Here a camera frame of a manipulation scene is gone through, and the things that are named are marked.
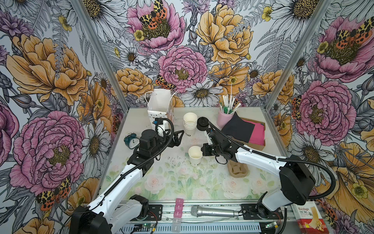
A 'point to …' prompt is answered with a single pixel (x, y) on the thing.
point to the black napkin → (239, 128)
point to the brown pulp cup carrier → (237, 169)
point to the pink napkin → (257, 135)
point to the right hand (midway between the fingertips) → (201, 153)
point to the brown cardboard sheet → (252, 145)
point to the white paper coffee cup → (195, 154)
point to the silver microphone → (198, 211)
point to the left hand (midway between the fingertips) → (177, 134)
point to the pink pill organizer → (176, 222)
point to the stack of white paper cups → (190, 122)
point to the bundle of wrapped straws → (227, 107)
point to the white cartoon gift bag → (159, 102)
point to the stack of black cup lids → (202, 123)
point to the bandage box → (309, 219)
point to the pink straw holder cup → (223, 118)
